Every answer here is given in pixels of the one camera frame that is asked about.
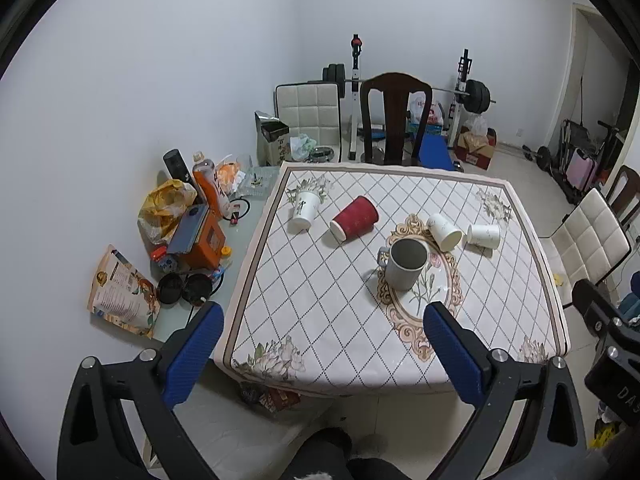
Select colourful printed booklet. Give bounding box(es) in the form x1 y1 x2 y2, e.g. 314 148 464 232
87 245 160 338

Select white paper cup with calligraphy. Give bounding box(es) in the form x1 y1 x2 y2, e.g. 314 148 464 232
291 191 321 230

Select black headphones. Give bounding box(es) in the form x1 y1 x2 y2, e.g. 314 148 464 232
156 272 224 307

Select barbell with black weights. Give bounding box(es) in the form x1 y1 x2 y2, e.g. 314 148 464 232
307 32 497 162

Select orange white snack bag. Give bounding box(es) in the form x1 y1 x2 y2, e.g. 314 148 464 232
192 152 230 218

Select white padded chair right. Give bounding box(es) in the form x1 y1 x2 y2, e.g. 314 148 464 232
540 188 631 308

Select white marbled paper cup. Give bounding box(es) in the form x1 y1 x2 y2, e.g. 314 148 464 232
466 224 501 250

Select black cylindrical bottle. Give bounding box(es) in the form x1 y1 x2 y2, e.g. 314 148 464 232
163 148 196 188

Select orange cardboard box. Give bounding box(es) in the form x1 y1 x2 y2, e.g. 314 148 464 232
167 204 226 270

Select white padded chair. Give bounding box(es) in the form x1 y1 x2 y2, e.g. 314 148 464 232
540 188 631 308
274 81 343 162

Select grey ribbed ceramic mug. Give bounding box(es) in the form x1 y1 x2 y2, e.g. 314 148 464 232
378 238 428 292

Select cardboard box on floor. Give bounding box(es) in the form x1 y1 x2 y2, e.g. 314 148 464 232
454 127 498 170

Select dark wooden chair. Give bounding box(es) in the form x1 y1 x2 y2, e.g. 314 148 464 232
360 72 433 166

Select yellow plastic bag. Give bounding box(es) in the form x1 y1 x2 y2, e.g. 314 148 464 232
138 179 198 246

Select pink suitcase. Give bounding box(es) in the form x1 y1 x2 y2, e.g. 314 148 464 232
566 148 597 192

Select red ribbed paper cup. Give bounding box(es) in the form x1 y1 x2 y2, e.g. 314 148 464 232
330 195 380 243

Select glass crystal tray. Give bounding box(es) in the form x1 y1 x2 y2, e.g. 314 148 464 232
236 166 280 198

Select plain white paper cup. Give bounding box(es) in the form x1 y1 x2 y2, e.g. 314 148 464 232
426 214 463 252

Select blue weight bench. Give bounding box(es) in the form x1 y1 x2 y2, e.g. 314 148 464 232
418 133 462 171

